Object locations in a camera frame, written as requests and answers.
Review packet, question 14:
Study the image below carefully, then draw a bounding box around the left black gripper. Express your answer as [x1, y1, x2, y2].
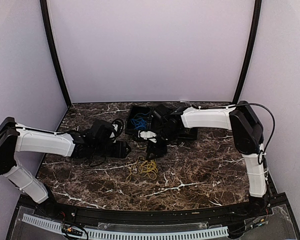
[92, 140, 131, 159]

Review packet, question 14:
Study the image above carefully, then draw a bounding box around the blue cable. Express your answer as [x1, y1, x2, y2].
[129, 112, 151, 131]

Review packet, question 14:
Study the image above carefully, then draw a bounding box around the black three-compartment bin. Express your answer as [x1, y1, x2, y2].
[124, 105, 199, 141]

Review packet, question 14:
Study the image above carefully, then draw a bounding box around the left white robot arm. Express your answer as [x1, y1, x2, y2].
[0, 117, 131, 218]

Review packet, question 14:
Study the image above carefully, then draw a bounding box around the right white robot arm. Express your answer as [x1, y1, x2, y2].
[138, 101, 269, 217]

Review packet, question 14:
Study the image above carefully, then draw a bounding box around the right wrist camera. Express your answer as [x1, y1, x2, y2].
[137, 130, 157, 143]

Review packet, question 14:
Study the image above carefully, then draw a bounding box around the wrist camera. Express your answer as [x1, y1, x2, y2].
[137, 130, 157, 143]
[110, 118, 125, 139]

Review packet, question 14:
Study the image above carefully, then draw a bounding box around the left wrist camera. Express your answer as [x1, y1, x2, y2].
[110, 118, 125, 139]

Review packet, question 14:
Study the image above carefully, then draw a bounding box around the white slotted cable duct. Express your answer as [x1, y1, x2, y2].
[21, 213, 229, 240]

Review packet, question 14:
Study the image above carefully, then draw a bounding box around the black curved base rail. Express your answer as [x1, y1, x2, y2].
[14, 194, 291, 228]

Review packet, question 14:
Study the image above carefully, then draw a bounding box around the left black frame post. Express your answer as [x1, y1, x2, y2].
[39, 0, 72, 108]

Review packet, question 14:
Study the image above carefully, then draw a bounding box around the black frame post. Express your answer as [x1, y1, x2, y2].
[39, 0, 72, 108]
[232, 0, 262, 104]

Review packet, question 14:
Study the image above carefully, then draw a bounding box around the right black frame post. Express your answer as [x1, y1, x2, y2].
[232, 0, 262, 104]

